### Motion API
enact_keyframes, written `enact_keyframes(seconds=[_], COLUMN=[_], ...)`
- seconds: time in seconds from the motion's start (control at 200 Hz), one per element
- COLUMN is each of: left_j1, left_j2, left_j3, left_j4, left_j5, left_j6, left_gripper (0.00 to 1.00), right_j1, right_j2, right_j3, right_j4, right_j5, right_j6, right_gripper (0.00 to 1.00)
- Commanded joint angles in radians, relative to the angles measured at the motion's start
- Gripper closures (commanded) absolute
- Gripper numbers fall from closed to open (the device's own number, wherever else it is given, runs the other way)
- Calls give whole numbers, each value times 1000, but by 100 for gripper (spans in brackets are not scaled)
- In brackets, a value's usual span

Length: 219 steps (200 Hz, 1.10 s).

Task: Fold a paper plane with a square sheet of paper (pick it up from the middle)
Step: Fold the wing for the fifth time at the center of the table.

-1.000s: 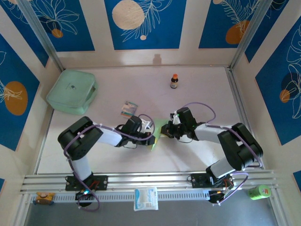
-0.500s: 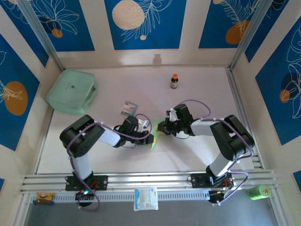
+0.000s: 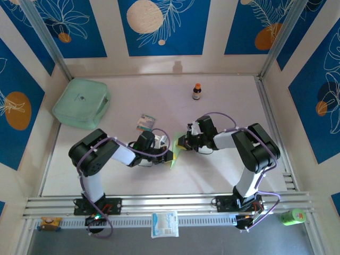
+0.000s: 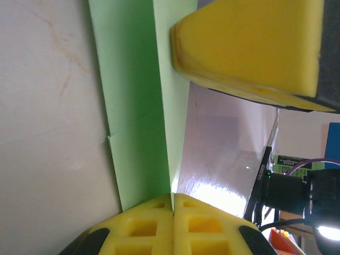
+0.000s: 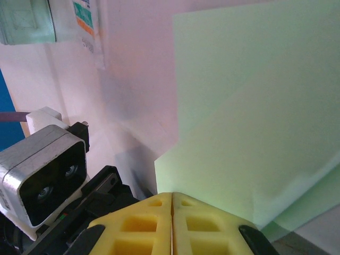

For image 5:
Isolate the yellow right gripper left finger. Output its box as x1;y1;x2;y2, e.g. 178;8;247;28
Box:
69;192;173;255

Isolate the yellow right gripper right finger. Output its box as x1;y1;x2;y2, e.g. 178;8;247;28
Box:
173;192;279;255

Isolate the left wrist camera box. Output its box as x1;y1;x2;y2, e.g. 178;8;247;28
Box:
0;106;90;240

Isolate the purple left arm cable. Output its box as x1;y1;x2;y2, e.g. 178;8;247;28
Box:
0;112;29;123

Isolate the small printed sachet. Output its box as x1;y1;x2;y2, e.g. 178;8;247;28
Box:
71;0;106;70

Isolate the mint green zip pouch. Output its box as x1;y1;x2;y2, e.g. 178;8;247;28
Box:
0;0;57;46

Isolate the light green paper sheet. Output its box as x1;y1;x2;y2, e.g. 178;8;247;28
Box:
154;0;340;237

